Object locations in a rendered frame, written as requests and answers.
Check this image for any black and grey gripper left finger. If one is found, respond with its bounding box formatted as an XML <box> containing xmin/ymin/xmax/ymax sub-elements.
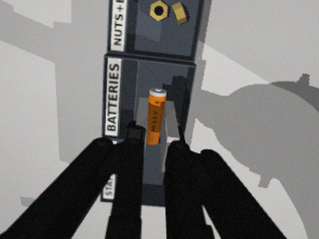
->
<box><xmin>0</xmin><ymin>98</ymin><xmax>149</xmax><ymax>239</ymax></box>

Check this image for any dark grey three-compartment bin rack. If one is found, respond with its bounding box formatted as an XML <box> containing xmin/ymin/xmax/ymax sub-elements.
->
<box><xmin>102</xmin><ymin>0</ymin><xmax>205</xmax><ymax>207</ymax></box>

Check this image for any orange aa battery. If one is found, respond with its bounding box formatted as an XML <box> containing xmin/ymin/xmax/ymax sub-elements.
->
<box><xmin>147</xmin><ymin>88</ymin><xmax>166</xmax><ymax>145</ymax></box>

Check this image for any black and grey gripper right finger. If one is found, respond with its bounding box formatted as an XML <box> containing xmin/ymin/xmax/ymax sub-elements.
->
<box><xmin>160</xmin><ymin>101</ymin><xmax>287</xmax><ymax>239</ymax></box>

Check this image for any brass hex nut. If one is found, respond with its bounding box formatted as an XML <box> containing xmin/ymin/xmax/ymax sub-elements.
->
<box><xmin>151</xmin><ymin>0</ymin><xmax>167</xmax><ymax>21</ymax></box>
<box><xmin>171</xmin><ymin>2</ymin><xmax>186</xmax><ymax>25</ymax></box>

